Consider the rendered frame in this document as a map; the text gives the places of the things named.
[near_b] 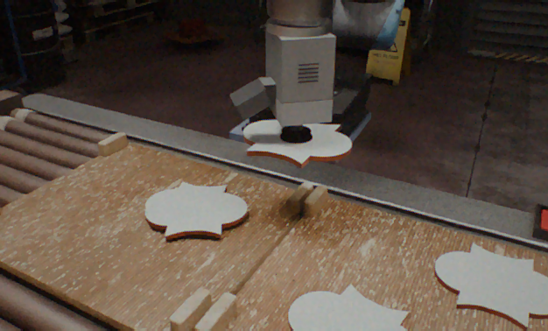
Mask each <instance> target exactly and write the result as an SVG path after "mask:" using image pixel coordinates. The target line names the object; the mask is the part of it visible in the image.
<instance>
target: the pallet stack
mask: <svg viewBox="0 0 548 331"><path fill-rule="evenodd" d="M61 1H63V2H64V3H66V4H67V7H66V8H65V9H64V10H63V11H64V12H65V13H67V14H68V15H69V17H68V18H67V20H66V21H64V22H63V23H60V24H61V25H66V26H69V27H71V28H73V30H72V31H71V32H69V33H68V34H67V35H73V39H78V38H81V37H82V40H83V42H82V44H91V42H95V41H97V40H101V39H105V38H109V37H112V36H115V35H118V34H121V33H124V32H128V31H131V30H134V29H137V28H140V27H143V26H146V25H149V24H151V23H153V16H152V15H151V14H153V13H152V11H151V6H150V4H154V3H157V2H161V1H164V0H61ZM136 7H138V9H139V11H138V10H136V11H134V10H132V9H133V8H136ZM63 11H62V12H63ZM140 17H142V23H141V24H138V25H133V26H130V27H128V26H127V24H126V23H129V22H132V21H135V20H134V19H135V18H140ZM111 27H114V32H111V33H108V34H104V35H102V36H99V37H97V35H96V32H98V31H102V30H105V29H109V28H111Z"/></svg>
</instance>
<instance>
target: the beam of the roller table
mask: <svg viewBox="0 0 548 331"><path fill-rule="evenodd" d="M22 102H23V105H24V109H28V110H31V111H34V112H36V113H38V114H39V115H42V116H48V117H51V118H54V119H58V120H61V121H65V122H68V123H74V124H77V125H80V126H84V127H87V128H90V129H94V130H99V131H103V132H106V133H109V134H113V135H115V134H116V133H118V132H122V133H125V134H126V138H129V139H133V140H136V141H139V142H143V143H146V144H152V145H155V146H158V147H162V148H165V149H168V150H172V151H177V152H181V153H185V154H188V155H192V156H195V157H198V158H204V159H207V160H211V161H214V162H217V163H221V164H224V165H227V166H234V167H237V168H241V169H244V170H247V172H251V173H256V174H260V175H263V176H266V177H271V178H274V179H277V180H283V181H286V182H290V183H293V184H296V185H301V184H303V183H309V184H312V185H313V189H315V188H316V187H317V186H318V185H321V186H323V187H327V192H328V193H330V194H336V195H339V196H343V197H347V198H349V199H353V200H357V201H362V202H366V203H368V204H372V205H376V206H378V207H382V208H388V209H392V210H396V211H398V212H402V213H406V214H408V215H415V216H417V217H421V219H422V218H425V220H428V221H431V222H437V223H440V224H444V225H447V226H450V227H454V228H457V229H464V230H467V231H470V232H474V233H477V234H480V235H484V236H489V237H493V238H496V239H499V240H503V241H506V242H509V243H515V244H518V245H522V246H525V247H528V248H532V249H535V250H541V251H544V252H548V241H545V240H542V239H539V238H536V237H532V231H533V223H534V216H535V214H532V213H528V212H524V211H521V210H517V209H513V208H506V207H503V206H499V205H496V204H492V203H488V202H485V201H478V200H474V199H470V198H467V197H463V196H459V195H456V194H449V193H445V192H441V191H438V190H433V189H430V188H426V187H420V186H416V185H412V184H409V183H405V182H402V181H398V180H391V179H387V178H383V177H379V176H375V175H372V174H368V173H362V172H358V170H355V169H350V168H346V167H343V166H338V165H332V164H328V163H325V162H319V161H311V160H310V161H309V162H308V163H307V164H306V165H305V166H304V167H303V168H299V167H298V166H296V165H294V164H293V163H291V162H289V161H286V160H282V159H279V158H273V157H266V156H247V150H248V149H249V148H250V147H251V146H250V145H248V144H245V143H241V142H237V141H234V140H228V139H225V138H221V137H215V136H211V135H208V134H204V133H200V132H197V131H193V130H185V128H184V129H181V127H178V126H174V125H170V124H167V123H161V122H157V121H153V120H150V119H145V118H142V117H138V116H132V115H128V114H124V113H120V112H116V111H113V110H109V109H102V108H98V107H95V106H91V105H87V104H84V103H80V102H74V101H70V100H66V99H62V98H59V97H55V96H51V95H45V94H41V93H35V94H32V95H30V96H28V97H26V98H23V99H22Z"/></svg>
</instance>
